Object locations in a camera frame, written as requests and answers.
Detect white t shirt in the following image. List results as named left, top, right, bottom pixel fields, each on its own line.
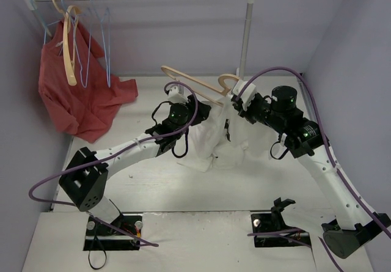
left=177, top=97, right=277, bottom=172

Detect tan wooden hanger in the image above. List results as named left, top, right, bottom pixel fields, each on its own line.
left=51, top=0, right=81, bottom=86
left=160, top=65, right=242, bottom=106

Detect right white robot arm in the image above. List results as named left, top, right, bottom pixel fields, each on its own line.
left=231, top=82, right=390, bottom=259

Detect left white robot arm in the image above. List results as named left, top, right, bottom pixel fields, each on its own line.
left=59, top=95, right=211, bottom=235

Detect red t shirt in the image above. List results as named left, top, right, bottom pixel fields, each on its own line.
left=38, top=22, right=138, bottom=143

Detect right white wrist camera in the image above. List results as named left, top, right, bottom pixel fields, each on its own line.
left=231, top=80, right=257, bottom=110

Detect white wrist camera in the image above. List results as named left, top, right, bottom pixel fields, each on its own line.
left=231, top=80, right=257, bottom=110
left=164, top=84, right=187, bottom=104

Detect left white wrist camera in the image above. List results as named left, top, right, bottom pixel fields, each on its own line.
left=164, top=84, right=187, bottom=104

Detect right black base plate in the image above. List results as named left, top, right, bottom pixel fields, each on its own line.
left=250, top=212, right=312, bottom=248

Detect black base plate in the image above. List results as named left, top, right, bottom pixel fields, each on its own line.
left=250, top=212, right=312, bottom=248
left=83, top=214, right=142, bottom=251

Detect blue wire hanger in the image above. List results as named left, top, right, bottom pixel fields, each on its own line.
left=89, top=0, right=111, bottom=88
left=60, top=0, right=92, bottom=88
left=27, top=0, right=60, bottom=44

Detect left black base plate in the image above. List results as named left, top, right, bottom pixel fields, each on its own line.
left=83, top=214, right=142, bottom=251

